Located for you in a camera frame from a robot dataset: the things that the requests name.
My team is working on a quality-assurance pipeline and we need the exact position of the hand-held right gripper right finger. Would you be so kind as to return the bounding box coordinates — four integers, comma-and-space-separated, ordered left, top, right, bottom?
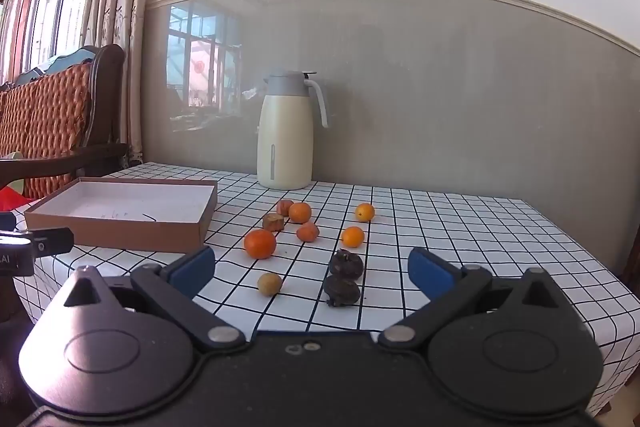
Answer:
377, 248, 561, 350

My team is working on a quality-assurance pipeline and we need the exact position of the teal cloth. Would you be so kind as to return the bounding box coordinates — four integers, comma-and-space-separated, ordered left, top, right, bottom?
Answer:
12, 48, 97, 78

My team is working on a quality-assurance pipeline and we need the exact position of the cream thermos jug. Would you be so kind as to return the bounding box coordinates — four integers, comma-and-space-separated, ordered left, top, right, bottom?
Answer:
256, 71, 329, 190

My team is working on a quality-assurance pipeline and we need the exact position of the dark wooden sofa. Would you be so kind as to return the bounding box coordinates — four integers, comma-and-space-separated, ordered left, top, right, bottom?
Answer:
0, 44, 130, 202

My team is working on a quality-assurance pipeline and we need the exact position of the brown cardboard box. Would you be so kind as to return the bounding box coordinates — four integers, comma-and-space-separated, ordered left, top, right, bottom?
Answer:
24, 177, 218, 254

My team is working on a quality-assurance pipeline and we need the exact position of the orange woven sofa cushion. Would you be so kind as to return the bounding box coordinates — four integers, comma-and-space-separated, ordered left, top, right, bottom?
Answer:
0, 62, 93, 200

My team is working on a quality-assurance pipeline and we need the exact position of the large tangerine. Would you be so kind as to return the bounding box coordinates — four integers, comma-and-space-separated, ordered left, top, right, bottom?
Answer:
244, 229, 277, 260

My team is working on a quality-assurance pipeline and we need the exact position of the dark mangosteen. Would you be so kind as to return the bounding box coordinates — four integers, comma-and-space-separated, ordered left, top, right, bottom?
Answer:
328, 249, 364, 280
322, 275, 361, 308

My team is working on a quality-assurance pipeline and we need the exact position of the white checked tablecloth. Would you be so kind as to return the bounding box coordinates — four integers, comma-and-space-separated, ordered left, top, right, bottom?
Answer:
12, 162, 640, 418

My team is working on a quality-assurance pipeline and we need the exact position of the beige embroidered curtain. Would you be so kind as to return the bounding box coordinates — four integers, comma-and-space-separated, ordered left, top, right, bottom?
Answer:
82, 0, 166, 168

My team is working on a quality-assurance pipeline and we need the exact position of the small tan round fruit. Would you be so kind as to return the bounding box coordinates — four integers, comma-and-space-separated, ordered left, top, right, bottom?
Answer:
257, 272, 283, 296

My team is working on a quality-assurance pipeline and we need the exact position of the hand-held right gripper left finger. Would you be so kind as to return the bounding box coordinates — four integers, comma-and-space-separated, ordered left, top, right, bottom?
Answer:
64, 246, 246, 354

